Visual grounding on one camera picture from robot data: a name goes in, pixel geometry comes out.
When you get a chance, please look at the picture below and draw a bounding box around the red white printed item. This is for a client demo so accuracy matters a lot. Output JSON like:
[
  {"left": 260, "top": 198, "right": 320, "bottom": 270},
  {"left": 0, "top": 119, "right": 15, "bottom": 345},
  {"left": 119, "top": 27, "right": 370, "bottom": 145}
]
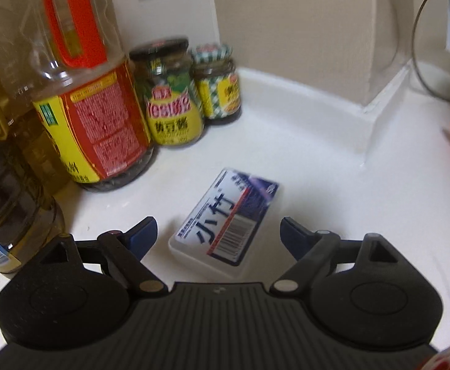
[{"left": 421, "top": 340, "right": 450, "bottom": 370}]

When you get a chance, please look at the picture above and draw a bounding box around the labelled clear plastic box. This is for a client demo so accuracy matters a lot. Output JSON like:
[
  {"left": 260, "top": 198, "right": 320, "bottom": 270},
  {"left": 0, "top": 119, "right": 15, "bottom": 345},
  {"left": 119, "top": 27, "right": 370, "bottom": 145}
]
[{"left": 168, "top": 167, "right": 281, "bottom": 280}]

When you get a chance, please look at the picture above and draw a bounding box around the olive oil bottle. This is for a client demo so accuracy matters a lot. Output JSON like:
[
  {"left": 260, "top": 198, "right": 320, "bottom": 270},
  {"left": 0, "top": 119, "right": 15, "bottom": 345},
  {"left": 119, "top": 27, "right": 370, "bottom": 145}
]
[{"left": 0, "top": 0, "right": 71, "bottom": 199}]

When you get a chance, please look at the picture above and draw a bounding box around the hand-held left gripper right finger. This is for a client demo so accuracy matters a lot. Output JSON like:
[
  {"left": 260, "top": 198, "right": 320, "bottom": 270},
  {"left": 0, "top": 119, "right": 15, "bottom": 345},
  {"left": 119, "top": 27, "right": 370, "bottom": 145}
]
[{"left": 270, "top": 217, "right": 404, "bottom": 297}]

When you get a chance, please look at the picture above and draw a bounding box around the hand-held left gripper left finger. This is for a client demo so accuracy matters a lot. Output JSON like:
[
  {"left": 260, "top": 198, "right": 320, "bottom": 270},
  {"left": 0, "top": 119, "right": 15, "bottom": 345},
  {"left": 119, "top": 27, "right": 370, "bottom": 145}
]
[{"left": 36, "top": 216, "right": 168, "bottom": 297}]

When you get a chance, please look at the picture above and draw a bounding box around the checkered lid sauce jar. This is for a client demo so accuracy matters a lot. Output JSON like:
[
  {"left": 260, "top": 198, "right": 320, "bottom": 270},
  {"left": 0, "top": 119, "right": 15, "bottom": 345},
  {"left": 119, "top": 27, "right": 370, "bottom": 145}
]
[{"left": 191, "top": 43, "right": 243, "bottom": 124}]

